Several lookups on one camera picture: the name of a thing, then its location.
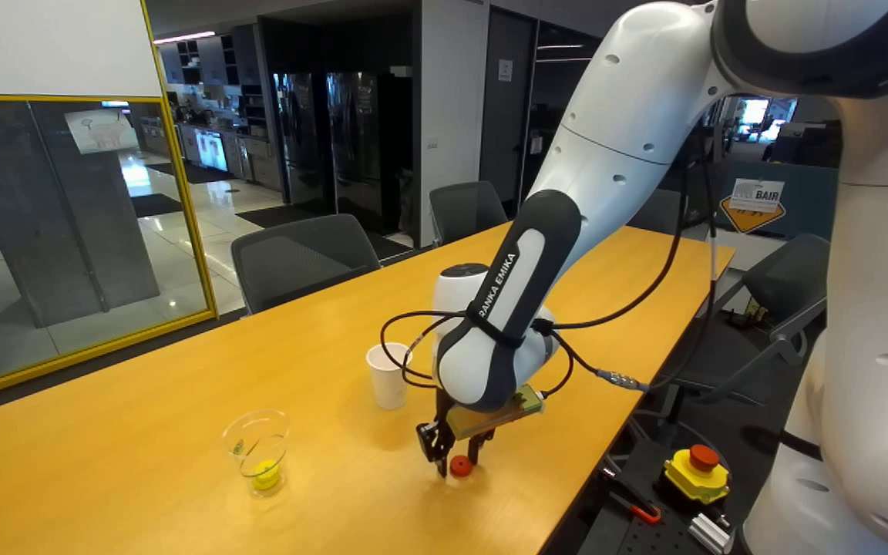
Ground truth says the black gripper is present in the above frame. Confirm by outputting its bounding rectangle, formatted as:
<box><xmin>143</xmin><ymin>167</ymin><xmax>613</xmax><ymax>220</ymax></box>
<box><xmin>412</xmin><ymin>396</ymin><xmax>495</xmax><ymax>482</ymax></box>

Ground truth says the white paper cup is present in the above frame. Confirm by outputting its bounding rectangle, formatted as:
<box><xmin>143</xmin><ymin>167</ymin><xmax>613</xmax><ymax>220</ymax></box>
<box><xmin>365</xmin><ymin>344</ymin><xmax>417</xmax><ymax>414</ymax></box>

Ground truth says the clear plastic cup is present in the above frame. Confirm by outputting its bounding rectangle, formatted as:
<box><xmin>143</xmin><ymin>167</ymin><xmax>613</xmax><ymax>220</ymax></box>
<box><xmin>220</xmin><ymin>410</ymin><xmax>297</xmax><ymax>500</ymax></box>

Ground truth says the black orange clamp tool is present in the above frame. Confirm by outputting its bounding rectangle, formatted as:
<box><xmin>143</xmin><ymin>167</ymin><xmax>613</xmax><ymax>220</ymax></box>
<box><xmin>601</xmin><ymin>466</ymin><xmax>666</xmax><ymax>532</ymax></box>

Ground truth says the black perforated mounting board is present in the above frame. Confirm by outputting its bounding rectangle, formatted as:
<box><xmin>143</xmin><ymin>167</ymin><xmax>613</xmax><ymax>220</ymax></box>
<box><xmin>538</xmin><ymin>410</ymin><xmax>777</xmax><ymax>555</ymax></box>

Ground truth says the grey office chair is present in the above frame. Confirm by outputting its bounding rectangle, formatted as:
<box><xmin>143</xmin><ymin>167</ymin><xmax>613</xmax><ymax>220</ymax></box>
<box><xmin>229</xmin><ymin>214</ymin><xmax>381</xmax><ymax>316</ymax></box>
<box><xmin>429</xmin><ymin>180</ymin><xmax>512</xmax><ymax>243</ymax></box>
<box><xmin>658</xmin><ymin>231</ymin><xmax>836</xmax><ymax>414</ymax></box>
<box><xmin>625</xmin><ymin>183</ymin><xmax>699</xmax><ymax>237</ymax></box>

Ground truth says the yellow emergency stop button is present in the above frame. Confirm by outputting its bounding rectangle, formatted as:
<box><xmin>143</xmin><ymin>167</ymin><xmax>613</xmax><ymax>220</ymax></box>
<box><xmin>663</xmin><ymin>440</ymin><xmax>734</xmax><ymax>510</ymax></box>

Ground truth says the yellow diamond warning sign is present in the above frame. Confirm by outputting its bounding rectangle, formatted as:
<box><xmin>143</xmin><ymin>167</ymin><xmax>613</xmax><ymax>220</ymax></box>
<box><xmin>719</xmin><ymin>177</ymin><xmax>790</xmax><ymax>236</ymax></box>

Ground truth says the wooden camera mount plate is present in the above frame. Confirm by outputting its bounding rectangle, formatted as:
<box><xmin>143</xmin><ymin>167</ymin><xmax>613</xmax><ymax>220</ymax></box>
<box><xmin>448</xmin><ymin>384</ymin><xmax>550</xmax><ymax>440</ymax></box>

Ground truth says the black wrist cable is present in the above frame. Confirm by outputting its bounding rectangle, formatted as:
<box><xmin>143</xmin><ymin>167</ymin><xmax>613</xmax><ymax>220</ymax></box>
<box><xmin>375</xmin><ymin>134</ymin><xmax>719</xmax><ymax>397</ymax></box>

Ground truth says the silver metal bracket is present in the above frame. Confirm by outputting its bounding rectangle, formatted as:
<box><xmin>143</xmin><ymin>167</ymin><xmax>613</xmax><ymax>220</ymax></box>
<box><xmin>688</xmin><ymin>510</ymin><xmax>737</xmax><ymax>555</ymax></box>

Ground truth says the wide white wall panel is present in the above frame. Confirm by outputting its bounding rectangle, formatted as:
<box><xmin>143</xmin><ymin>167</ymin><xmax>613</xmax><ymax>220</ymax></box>
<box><xmin>0</xmin><ymin>0</ymin><xmax>166</xmax><ymax>102</ymax></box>

